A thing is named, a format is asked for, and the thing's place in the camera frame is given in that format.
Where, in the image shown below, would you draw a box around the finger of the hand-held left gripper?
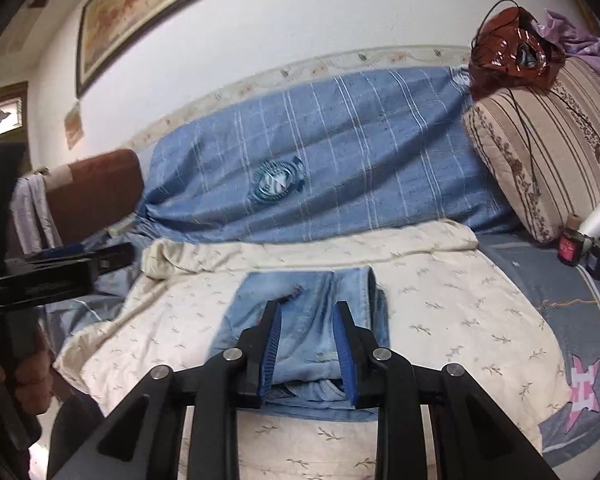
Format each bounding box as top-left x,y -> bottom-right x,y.
27,243 -> 97,261
82,242 -> 134,275

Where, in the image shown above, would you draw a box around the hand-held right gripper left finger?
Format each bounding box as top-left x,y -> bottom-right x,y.
45,301 -> 284,480

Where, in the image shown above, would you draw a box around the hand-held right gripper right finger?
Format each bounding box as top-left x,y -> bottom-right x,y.
331,301 -> 563,480

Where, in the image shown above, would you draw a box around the blue denim pants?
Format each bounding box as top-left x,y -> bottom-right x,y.
211,266 -> 391,408

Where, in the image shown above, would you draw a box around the person's left hand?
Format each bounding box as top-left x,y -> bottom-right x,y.
0,330 -> 55,417

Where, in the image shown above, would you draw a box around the grey printed cloth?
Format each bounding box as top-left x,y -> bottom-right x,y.
45,220 -> 151,356

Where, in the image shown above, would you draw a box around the lavender hanging cloth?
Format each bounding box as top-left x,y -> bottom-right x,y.
10,172 -> 63,256

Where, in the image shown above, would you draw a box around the brown headboard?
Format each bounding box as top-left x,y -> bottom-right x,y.
40,149 -> 146,251

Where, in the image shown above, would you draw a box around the cream floral blanket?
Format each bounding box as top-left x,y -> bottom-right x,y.
52,220 -> 573,480

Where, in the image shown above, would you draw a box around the wooden door with glass pane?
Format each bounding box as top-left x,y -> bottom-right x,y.
0,82 -> 31,171

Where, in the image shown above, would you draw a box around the blue plaid quilt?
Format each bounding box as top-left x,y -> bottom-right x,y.
137,65 -> 523,243

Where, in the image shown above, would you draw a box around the grey-blue star bedsheet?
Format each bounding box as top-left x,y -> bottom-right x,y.
477,232 -> 600,466

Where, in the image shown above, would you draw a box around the red-labelled small bottle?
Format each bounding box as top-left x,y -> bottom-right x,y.
557,214 -> 588,267

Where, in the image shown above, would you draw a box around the dark blue small bottle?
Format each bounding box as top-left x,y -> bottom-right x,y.
585,240 -> 600,281

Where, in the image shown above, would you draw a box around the striped floral pillow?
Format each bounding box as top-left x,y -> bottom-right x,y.
462,57 -> 600,243

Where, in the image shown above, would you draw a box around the red plastic bag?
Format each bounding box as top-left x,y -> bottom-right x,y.
470,6 -> 566,101

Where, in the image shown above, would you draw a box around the purple cloth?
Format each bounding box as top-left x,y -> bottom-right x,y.
532,9 -> 600,78

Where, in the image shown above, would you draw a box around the small wall sticker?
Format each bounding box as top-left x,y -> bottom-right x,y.
64,101 -> 86,150

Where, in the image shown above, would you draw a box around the framed wall picture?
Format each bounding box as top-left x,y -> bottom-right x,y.
76,0 -> 301,98

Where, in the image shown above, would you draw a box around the black cable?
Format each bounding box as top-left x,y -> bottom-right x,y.
472,0 -> 546,196

